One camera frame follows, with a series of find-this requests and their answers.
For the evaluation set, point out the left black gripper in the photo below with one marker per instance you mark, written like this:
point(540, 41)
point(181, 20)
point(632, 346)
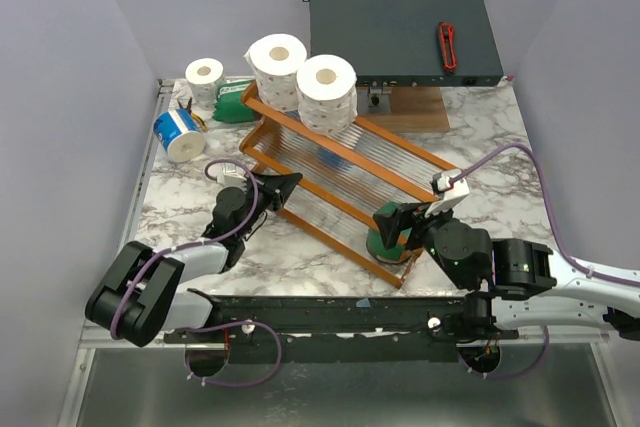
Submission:
point(277, 188)

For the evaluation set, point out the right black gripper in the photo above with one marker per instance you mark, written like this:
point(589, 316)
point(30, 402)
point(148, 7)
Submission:
point(409, 222)

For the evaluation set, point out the green paper roll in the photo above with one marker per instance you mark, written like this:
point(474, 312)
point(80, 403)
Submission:
point(398, 254)

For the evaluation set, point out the orange wooden shelf rack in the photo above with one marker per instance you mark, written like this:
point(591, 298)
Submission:
point(337, 206)

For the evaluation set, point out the blue object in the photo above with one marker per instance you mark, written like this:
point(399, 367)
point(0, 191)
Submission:
point(331, 159)

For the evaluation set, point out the white red-dotted paper roll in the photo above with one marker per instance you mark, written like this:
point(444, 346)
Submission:
point(274, 61)

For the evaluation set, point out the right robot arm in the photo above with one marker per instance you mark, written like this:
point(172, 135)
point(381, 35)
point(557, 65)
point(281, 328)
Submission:
point(520, 283)

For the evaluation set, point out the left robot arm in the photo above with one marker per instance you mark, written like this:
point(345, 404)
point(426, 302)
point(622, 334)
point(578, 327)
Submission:
point(137, 297)

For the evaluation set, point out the small green object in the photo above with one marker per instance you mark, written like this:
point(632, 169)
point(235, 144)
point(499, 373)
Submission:
point(229, 108)

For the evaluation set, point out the black yellow pliers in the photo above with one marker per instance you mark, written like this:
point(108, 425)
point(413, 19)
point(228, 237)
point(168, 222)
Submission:
point(187, 107)

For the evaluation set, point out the brown wooden board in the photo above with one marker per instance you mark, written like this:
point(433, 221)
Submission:
point(414, 110)

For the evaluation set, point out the blue wrapped paper roll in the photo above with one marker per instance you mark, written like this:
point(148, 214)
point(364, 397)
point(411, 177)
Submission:
point(179, 135)

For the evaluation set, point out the plain white paper roll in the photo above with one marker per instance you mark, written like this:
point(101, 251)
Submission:
point(204, 77)

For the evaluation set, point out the red black utility knife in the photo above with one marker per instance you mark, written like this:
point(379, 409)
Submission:
point(446, 36)

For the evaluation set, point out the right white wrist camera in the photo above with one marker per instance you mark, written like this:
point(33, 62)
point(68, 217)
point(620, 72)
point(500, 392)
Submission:
point(449, 192)

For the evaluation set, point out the grey metal stand bracket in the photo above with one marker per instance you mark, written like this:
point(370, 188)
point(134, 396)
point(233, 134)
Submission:
point(373, 101)

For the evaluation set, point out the dark grey rack-mount device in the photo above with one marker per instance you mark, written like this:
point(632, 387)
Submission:
point(394, 43)

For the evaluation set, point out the aluminium frame rail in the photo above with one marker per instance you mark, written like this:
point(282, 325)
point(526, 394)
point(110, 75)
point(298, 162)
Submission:
point(93, 337)

